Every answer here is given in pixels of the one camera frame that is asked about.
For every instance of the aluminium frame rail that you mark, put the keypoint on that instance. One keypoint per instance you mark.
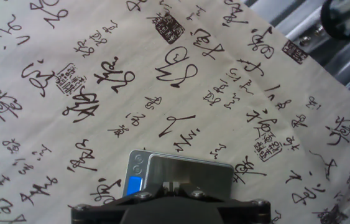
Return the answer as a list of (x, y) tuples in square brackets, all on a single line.
[(345, 18)]

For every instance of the silver digital pocket scale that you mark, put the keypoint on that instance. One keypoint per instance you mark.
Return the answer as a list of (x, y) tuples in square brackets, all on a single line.
[(190, 171)]

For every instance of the beige calligraphy print cloth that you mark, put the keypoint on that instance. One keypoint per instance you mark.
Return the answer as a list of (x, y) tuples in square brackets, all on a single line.
[(131, 102)]

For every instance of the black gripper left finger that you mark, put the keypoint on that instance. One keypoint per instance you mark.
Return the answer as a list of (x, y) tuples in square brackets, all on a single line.
[(106, 211)]

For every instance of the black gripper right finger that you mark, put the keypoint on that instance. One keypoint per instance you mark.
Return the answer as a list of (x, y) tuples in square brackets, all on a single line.
[(243, 211)]

